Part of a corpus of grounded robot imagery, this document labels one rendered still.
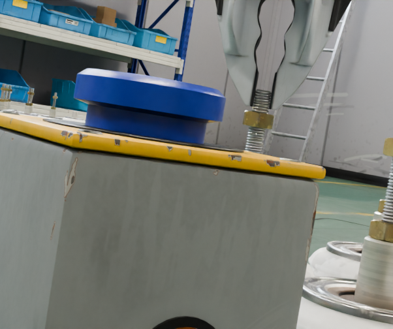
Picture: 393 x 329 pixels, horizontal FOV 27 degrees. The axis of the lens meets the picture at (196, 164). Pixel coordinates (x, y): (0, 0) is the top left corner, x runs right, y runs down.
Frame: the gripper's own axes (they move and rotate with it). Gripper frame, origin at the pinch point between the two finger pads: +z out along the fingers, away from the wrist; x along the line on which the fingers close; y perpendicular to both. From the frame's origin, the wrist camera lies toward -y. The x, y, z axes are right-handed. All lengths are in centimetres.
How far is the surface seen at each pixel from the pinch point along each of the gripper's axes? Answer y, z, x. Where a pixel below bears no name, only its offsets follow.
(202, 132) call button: 26.8, 2.9, -0.3
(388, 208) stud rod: 10.3, 5.2, 6.8
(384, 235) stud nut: 10.9, 6.4, 6.8
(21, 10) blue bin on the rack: -474, -51, -185
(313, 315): 13.3, 10.0, 4.2
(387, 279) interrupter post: 11.1, 8.3, 7.2
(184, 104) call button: 28.1, 2.3, -0.7
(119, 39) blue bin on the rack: -544, -48, -134
